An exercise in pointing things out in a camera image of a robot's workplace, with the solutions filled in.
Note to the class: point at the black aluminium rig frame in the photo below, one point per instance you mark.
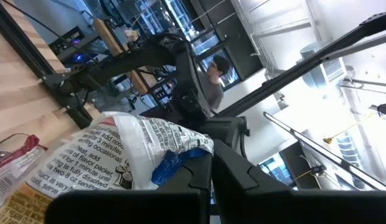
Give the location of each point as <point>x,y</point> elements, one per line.
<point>305,67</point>

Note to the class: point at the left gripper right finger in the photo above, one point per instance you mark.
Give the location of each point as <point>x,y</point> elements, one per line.
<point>233,180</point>

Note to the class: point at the person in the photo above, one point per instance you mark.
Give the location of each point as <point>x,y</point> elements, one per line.
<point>216,93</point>

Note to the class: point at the yellow snack packet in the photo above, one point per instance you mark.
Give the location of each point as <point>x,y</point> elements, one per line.
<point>96,155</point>

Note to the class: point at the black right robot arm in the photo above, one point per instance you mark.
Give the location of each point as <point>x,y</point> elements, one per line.
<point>134,59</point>

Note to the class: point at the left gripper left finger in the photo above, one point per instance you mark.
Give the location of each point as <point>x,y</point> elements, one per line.
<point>193,177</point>

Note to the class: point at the dark glazed window wall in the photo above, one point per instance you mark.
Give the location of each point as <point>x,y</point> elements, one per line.
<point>208,43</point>

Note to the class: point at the wooden room desk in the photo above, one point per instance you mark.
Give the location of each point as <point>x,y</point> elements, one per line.
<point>107,37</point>

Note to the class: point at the blue silver snack packet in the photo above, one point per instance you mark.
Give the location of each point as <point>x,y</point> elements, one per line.
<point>12,174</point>

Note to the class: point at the white wall vent grille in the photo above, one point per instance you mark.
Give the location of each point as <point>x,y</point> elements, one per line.
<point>334,70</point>

